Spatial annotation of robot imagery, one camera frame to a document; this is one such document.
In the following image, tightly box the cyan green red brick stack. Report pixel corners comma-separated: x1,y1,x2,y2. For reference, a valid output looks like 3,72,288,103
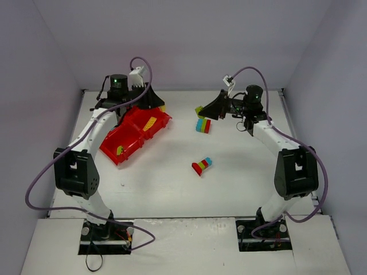
196,119,211,133

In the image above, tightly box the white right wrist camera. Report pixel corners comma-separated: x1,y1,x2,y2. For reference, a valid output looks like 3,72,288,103
223,74,236,96

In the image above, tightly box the red divided plastic bin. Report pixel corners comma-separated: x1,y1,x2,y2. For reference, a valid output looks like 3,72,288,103
100,107,171,165

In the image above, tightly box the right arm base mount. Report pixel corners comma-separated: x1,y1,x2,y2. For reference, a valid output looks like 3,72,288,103
236,219,292,252

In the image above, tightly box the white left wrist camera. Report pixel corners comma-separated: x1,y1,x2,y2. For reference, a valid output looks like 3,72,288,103
128,66,146,87

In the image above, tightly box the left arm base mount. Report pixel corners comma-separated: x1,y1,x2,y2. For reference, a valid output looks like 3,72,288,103
78,220,134,256

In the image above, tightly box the green curved lego piece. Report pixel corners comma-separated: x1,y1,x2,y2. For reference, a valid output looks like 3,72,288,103
116,146,124,156

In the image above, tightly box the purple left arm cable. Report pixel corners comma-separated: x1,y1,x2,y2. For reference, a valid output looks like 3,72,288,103
25,56,157,253

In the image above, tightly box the lime green lego brick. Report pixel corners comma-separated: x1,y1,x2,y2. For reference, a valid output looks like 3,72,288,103
195,106,203,116

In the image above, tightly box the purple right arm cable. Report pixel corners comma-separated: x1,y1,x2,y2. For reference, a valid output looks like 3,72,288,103
228,66,329,241

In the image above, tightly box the red green cyan brick tower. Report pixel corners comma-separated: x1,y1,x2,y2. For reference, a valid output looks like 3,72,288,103
192,157,212,176

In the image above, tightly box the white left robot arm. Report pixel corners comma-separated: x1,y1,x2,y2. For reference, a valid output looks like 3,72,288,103
54,70,165,226

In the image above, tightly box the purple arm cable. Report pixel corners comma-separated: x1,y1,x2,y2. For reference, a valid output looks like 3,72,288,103
228,66,329,241
25,56,157,253

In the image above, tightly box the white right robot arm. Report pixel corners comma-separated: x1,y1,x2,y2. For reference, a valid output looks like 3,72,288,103
198,85,319,225

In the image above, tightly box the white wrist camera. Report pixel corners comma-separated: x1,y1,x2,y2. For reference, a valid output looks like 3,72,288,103
128,66,146,87
223,74,236,96

